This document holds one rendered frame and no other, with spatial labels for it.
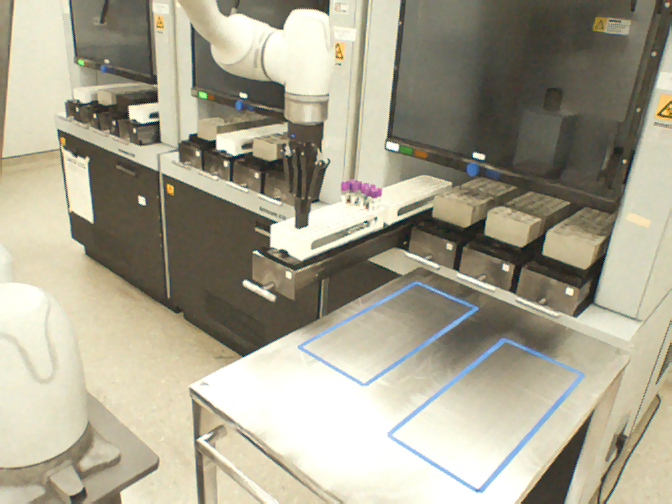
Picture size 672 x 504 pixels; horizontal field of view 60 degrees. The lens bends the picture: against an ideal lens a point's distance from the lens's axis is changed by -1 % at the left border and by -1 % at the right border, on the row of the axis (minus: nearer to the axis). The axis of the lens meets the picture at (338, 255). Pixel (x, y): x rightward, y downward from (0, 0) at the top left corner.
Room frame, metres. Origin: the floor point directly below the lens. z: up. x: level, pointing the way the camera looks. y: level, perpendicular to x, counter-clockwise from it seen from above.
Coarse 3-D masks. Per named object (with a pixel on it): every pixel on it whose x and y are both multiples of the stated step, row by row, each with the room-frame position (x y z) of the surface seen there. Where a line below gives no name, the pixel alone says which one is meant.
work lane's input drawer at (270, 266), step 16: (432, 208) 1.53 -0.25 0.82; (384, 224) 1.38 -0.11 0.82; (400, 224) 1.41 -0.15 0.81; (352, 240) 1.27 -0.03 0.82; (368, 240) 1.30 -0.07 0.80; (384, 240) 1.35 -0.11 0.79; (400, 240) 1.40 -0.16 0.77; (256, 256) 1.18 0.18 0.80; (272, 256) 1.16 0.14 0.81; (288, 256) 1.16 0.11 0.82; (320, 256) 1.18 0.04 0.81; (336, 256) 1.21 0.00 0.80; (352, 256) 1.25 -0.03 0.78; (368, 256) 1.30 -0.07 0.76; (256, 272) 1.18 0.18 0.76; (272, 272) 1.15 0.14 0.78; (288, 272) 1.12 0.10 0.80; (304, 272) 1.13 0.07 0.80; (320, 272) 1.17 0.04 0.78; (336, 272) 1.21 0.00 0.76; (256, 288) 1.12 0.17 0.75; (272, 288) 1.14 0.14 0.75; (288, 288) 1.12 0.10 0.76
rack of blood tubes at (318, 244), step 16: (336, 208) 1.35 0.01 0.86; (352, 208) 1.35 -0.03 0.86; (384, 208) 1.37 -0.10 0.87; (288, 224) 1.22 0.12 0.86; (320, 224) 1.24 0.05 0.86; (336, 224) 1.24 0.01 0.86; (352, 224) 1.27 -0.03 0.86; (368, 224) 1.35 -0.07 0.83; (272, 240) 1.20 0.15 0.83; (288, 240) 1.17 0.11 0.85; (304, 240) 1.15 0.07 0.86; (320, 240) 1.28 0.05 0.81; (336, 240) 1.28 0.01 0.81; (304, 256) 1.15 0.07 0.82
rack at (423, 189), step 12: (408, 180) 1.61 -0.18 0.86; (420, 180) 1.62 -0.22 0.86; (432, 180) 1.64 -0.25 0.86; (384, 192) 1.50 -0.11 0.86; (396, 192) 1.50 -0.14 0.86; (408, 192) 1.51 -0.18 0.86; (420, 192) 1.52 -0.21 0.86; (432, 192) 1.53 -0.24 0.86; (384, 204) 1.40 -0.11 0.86; (396, 204) 1.41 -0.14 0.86; (408, 204) 1.45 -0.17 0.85; (420, 204) 1.56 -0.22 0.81; (432, 204) 1.54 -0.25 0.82; (384, 216) 1.40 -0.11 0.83; (396, 216) 1.41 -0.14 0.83; (408, 216) 1.45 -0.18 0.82
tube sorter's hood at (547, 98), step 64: (448, 0) 1.48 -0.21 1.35; (512, 0) 1.38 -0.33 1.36; (576, 0) 1.29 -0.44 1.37; (640, 0) 1.21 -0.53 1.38; (448, 64) 1.46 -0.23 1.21; (512, 64) 1.36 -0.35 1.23; (576, 64) 1.27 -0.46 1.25; (640, 64) 1.19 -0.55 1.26; (448, 128) 1.45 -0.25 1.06; (512, 128) 1.34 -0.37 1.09; (576, 128) 1.25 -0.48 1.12; (576, 192) 1.22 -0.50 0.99
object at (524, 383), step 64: (320, 320) 0.90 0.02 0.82; (384, 320) 0.91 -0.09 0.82; (448, 320) 0.93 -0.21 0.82; (512, 320) 0.95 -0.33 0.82; (192, 384) 0.69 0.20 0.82; (256, 384) 0.71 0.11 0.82; (320, 384) 0.72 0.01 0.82; (384, 384) 0.73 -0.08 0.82; (448, 384) 0.74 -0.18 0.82; (512, 384) 0.75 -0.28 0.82; (576, 384) 0.76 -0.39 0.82; (256, 448) 0.59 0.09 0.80; (320, 448) 0.58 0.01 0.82; (384, 448) 0.59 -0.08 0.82; (448, 448) 0.60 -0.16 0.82; (512, 448) 0.61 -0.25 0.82
